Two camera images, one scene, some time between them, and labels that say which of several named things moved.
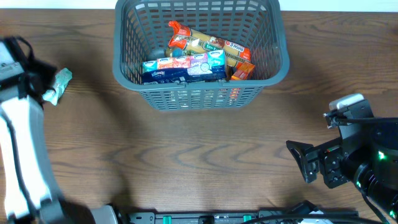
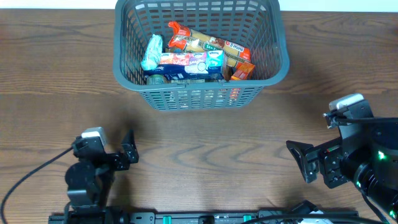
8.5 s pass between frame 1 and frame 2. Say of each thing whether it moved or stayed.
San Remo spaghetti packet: stayed
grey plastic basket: stayed
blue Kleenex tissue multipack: moved
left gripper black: moved
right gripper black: stayed
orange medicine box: stayed
